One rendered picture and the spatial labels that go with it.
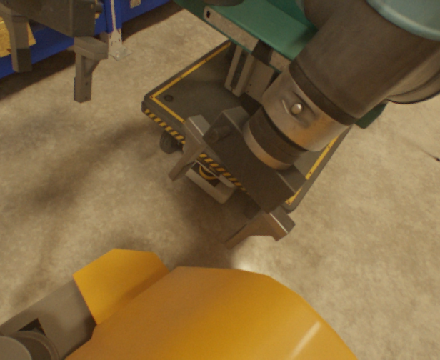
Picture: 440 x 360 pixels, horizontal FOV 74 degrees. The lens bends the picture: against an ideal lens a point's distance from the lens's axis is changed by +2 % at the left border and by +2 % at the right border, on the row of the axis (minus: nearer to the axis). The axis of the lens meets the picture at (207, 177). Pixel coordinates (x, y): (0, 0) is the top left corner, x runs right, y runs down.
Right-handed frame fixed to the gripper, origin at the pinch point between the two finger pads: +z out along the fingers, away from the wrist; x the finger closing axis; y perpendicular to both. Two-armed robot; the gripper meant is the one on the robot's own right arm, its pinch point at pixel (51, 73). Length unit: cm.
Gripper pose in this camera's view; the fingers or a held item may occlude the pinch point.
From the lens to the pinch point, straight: 59.2
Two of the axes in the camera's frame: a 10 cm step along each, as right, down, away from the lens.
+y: 4.0, -4.3, 8.1
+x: -8.7, -4.5, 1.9
